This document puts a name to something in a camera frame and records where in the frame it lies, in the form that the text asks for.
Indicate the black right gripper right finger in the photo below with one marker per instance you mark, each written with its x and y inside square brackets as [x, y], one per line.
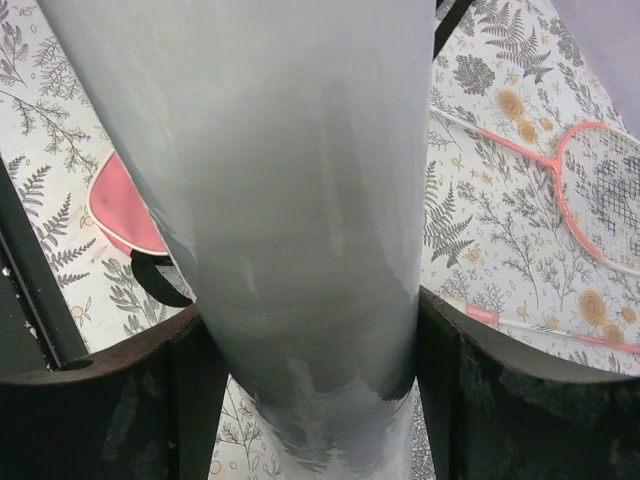
[496, 408]

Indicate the pink white racket right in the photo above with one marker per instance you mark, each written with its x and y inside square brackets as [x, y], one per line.
[493, 319]

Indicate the floral table mat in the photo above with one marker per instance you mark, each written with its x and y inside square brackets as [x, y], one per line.
[493, 234]

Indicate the pink racket on cover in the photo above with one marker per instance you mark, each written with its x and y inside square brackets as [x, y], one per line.
[596, 179]

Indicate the white shuttlecock tube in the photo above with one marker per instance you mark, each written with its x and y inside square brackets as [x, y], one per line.
[280, 149]

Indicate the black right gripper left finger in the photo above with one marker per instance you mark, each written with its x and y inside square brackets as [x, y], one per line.
[145, 408]

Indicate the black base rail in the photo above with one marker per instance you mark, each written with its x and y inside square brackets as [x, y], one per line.
[37, 328]

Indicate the pink racket cover bag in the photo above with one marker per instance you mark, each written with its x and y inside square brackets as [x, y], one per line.
[117, 208]

